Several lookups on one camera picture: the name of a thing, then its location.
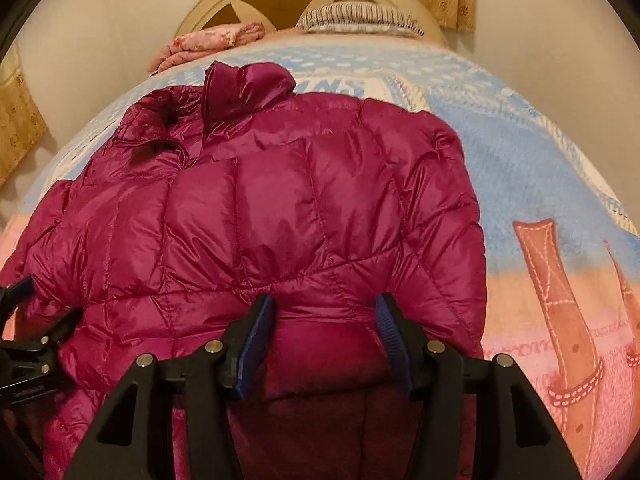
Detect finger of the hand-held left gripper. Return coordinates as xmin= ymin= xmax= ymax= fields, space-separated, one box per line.
xmin=0 ymin=276 xmax=35 ymax=311
xmin=0 ymin=306 xmax=84 ymax=403

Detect blue and pink printed blanket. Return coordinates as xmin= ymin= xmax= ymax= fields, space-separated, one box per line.
xmin=0 ymin=40 xmax=640 ymax=480

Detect pink floral cloth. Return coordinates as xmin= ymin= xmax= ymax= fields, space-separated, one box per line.
xmin=147 ymin=22 xmax=266 ymax=75

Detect magenta puffer jacket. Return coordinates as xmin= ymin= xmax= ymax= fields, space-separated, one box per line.
xmin=9 ymin=60 xmax=490 ymax=480

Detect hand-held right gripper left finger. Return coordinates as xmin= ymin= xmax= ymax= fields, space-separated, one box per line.
xmin=62 ymin=294 xmax=275 ymax=480

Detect cream wooden headboard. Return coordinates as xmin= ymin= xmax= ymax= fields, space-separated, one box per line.
xmin=176 ymin=0 xmax=448 ymax=46

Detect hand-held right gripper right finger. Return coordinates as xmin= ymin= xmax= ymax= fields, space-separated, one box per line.
xmin=375 ymin=293 xmax=583 ymax=480

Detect striped grey pillow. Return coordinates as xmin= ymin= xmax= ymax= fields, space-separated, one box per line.
xmin=295 ymin=2 xmax=426 ymax=38

